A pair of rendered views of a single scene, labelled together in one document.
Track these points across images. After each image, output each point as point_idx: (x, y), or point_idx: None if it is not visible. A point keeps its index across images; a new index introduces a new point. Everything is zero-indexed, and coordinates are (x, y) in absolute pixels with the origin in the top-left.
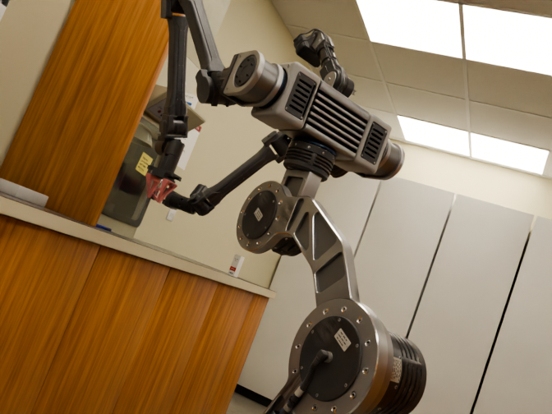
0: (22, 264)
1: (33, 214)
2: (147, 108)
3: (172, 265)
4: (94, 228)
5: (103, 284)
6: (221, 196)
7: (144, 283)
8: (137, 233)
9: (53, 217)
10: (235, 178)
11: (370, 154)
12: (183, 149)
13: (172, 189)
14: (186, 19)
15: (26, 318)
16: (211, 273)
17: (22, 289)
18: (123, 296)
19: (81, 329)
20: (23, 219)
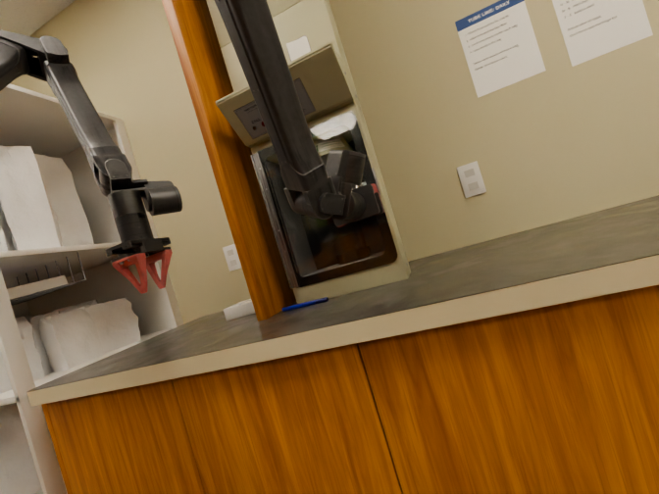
0: (98, 434)
1: (53, 393)
2: (251, 137)
3: (328, 346)
4: (122, 371)
5: (216, 422)
6: (288, 165)
7: (306, 393)
8: (618, 195)
9: (71, 385)
10: (260, 110)
11: None
12: (118, 198)
13: (136, 265)
14: (45, 70)
15: (143, 487)
16: (528, 295)
17: (117, 459)
18: (274, 428)
19: (231, 491)
20: (49, 402)
